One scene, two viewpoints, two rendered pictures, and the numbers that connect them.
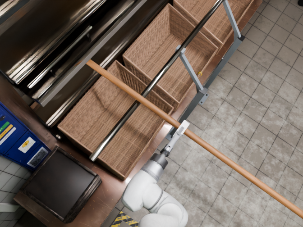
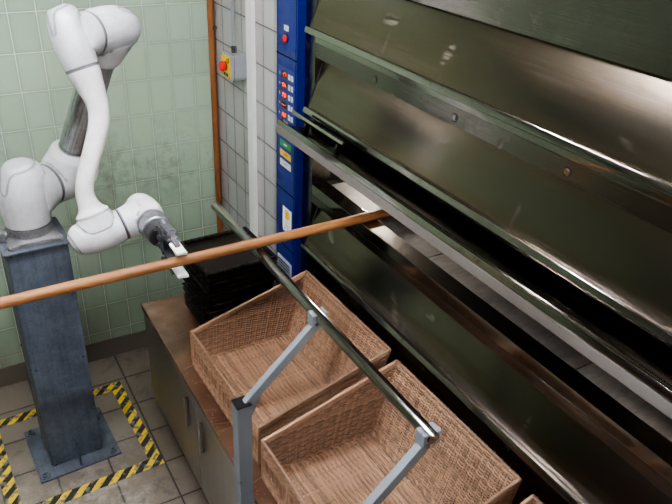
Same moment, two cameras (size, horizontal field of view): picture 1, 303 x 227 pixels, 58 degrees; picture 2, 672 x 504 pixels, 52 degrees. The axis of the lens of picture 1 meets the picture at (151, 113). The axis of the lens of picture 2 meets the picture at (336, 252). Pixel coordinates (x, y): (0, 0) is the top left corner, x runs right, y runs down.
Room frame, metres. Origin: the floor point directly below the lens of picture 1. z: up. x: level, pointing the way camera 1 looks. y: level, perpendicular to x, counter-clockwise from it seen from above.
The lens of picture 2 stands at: (1.86, -1.13, 2.20)
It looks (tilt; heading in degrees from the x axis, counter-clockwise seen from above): 30 degrees down; 131
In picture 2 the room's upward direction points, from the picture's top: 3 degrees clockwise
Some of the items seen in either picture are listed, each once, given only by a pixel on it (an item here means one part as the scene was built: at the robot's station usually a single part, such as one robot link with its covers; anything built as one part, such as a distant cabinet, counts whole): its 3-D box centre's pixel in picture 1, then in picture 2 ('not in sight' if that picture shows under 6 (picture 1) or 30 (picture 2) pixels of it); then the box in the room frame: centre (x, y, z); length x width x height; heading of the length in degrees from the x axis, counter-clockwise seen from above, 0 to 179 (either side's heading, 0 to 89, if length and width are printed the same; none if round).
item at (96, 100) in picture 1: (119, 120); (285, 357); (0.52, 0.17, 0.72); 0.56 x 0.49 x 0.28; 164
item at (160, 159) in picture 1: (162, 156); (162, 237); (0.28, -0.11, 1.19); 0.09 x 0.07 x 0.08; 163
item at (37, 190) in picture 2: not in sight; (24, 190); (-0.34, -0.23, 1.17); 0.18 x 0.16 x 0.22; 107
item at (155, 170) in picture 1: (152, 170); (154, 226); (0.21, -0.09, 1.19); 0.09 x 0.06 x 0.09; 73
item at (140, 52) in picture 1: (171, 57); (381, 477); (1.09, 0.00, 0.72); 0.56 x 0.49 x 0.28; 164
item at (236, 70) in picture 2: not in sight; (233, 65); (-0.29, 0.66, 1.46); 0.10 x 0.07 x 0.10; 163
